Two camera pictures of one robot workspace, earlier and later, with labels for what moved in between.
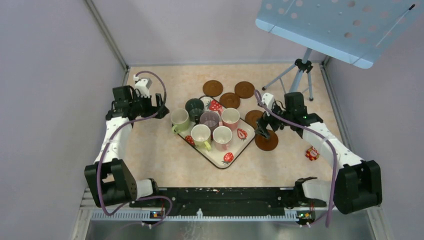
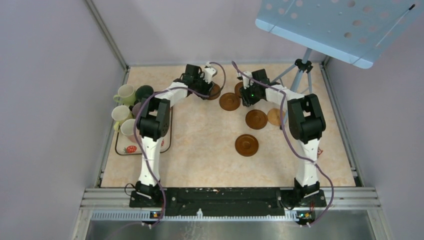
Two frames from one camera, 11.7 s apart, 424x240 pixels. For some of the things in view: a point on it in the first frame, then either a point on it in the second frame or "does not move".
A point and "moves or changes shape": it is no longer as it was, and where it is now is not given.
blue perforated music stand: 360,31 does not move
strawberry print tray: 211,104 -> 125,147
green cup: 201,134 moves or changes shape
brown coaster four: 252,116 does not move
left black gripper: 136,96 -> 207,87
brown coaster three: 230,100 does not move
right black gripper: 262,129 -> 246,101
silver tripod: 303,65 does not move
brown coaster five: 267,144 -> 246,145
